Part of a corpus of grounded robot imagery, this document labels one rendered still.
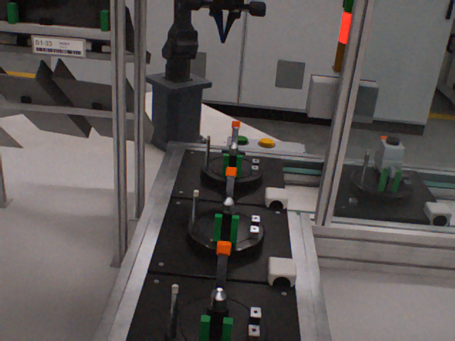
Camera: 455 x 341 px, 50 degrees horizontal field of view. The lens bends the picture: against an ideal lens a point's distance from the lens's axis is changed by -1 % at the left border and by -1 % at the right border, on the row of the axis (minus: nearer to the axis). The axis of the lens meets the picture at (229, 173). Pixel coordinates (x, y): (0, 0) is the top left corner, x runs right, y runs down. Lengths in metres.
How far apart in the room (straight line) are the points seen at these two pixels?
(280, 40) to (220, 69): 0.53
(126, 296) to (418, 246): 0.59
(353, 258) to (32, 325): 0.62
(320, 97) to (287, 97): 3.29
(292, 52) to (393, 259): 3.17
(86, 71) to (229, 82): 1.20
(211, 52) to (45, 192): 3.00
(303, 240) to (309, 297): 0.16
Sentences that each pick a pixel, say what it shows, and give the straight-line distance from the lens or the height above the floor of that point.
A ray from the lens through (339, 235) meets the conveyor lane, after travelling 1.02.
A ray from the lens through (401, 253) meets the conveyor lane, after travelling 1.07.
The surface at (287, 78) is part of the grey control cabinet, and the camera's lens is 4.15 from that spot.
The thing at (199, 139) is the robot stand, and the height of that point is 0.88.
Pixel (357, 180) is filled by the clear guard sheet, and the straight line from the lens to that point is 0.98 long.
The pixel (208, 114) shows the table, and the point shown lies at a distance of 1.80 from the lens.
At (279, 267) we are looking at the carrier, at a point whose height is 0.99.
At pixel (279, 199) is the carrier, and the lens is 1.01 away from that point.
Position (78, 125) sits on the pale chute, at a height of 1.04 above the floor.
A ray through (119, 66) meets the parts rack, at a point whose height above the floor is 1.26.
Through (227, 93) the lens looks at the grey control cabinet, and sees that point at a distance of 4.20.
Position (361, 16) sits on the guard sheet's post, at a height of 1.36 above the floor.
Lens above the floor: 1.48
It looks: 27 degrees down
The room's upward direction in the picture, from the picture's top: 5 degrees clockwise
